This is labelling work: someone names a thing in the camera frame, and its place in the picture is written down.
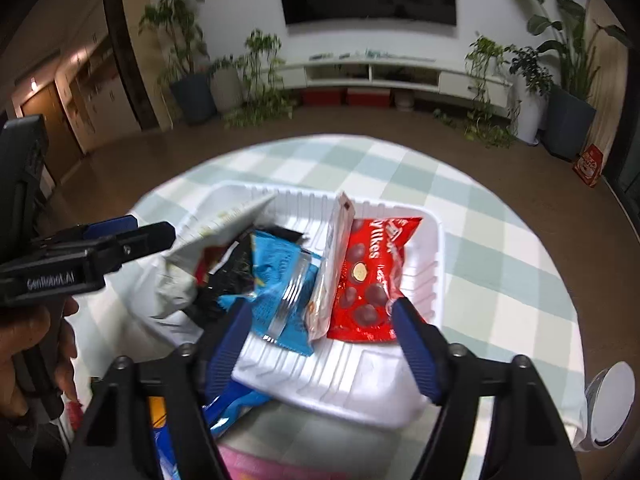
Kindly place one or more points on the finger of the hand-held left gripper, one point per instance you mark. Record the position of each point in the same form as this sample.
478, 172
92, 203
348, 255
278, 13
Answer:
112, 226
145, 240

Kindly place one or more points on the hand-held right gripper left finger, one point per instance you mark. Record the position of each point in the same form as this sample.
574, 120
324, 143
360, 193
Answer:
227, 355

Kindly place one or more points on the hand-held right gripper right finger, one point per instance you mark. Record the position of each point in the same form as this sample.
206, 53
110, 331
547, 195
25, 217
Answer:
415, 355

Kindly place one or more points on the dark blue snack packet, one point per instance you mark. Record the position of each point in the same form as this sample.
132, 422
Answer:
235, 407

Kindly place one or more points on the white silver snack packet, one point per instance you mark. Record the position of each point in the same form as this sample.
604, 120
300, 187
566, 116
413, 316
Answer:
200, 240

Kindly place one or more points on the white plastic tray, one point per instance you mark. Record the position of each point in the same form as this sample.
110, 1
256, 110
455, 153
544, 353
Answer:
350, 375

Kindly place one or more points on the black snack packet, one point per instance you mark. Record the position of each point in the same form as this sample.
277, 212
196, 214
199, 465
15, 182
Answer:
230, 280

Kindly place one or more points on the red chocolate ball packet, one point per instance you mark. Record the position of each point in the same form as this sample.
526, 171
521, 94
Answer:
365, 280

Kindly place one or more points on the light blue snack packet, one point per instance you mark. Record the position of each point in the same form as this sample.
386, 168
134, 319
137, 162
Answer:
275, 270

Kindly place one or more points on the person's left hand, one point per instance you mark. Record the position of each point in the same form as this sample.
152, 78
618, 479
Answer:
10, 360

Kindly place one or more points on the wooden door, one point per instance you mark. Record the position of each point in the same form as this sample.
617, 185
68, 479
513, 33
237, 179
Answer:
50, 125

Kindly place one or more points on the tall plant in dark pot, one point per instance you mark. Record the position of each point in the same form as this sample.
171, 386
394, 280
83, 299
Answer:
195, 97

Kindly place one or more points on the plant in ribbed white pot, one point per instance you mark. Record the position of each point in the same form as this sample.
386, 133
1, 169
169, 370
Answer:
227, 90

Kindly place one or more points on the trailing vine plant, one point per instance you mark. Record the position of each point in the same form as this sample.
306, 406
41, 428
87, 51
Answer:
260, 105

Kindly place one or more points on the small white pot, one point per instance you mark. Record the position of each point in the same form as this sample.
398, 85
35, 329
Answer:
405, 101

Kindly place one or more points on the red paper bag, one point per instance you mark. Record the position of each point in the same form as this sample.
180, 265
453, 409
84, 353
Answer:
589, 166

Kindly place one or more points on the small tree in white pot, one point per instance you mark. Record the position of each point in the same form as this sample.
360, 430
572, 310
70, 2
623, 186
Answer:
530, 115

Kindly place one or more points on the white television console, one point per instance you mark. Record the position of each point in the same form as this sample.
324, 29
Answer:
450, 80

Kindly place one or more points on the large-leaf plant in blue pot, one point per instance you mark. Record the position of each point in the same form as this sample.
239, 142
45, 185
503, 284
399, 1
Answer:
567, 120

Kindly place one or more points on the glass sliding door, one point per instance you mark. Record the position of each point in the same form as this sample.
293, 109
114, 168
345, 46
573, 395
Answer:
629, 170

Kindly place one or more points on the crumpled light cloth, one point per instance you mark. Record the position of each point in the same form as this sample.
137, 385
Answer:
372, 52

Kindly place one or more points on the trailing plant on console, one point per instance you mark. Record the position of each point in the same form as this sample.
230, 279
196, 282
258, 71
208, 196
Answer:
482, 60

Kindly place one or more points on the beige curtain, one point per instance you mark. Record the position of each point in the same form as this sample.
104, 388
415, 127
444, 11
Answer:
612, 85

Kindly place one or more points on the white wall cabinet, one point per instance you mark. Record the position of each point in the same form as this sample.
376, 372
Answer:
107, 105

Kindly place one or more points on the dark wall column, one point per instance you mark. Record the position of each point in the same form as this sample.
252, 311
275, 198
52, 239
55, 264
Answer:
132, 75

